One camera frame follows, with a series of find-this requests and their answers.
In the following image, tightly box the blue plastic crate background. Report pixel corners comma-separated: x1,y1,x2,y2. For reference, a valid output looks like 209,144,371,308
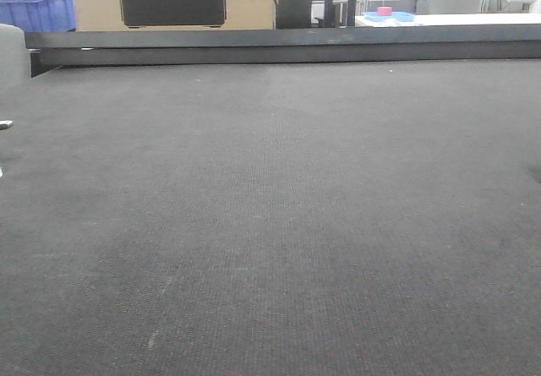
1,0,76,32

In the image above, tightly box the pink small box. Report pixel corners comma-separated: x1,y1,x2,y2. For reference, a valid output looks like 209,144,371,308
377,6,392,17

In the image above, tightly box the black tall cabinet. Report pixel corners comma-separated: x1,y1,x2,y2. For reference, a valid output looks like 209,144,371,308
276,0,312,30

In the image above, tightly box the grey rounded object left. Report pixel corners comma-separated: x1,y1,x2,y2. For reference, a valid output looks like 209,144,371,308
0,23,26,98

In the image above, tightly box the white background table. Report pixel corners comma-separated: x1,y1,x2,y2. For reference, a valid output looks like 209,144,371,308
355,13,540,27

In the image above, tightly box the black conveyor end rail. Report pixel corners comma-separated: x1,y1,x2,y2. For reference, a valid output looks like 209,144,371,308
24,24,540,68

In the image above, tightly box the large cardboard box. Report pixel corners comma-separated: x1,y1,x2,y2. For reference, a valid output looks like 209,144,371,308
74,0,277,31

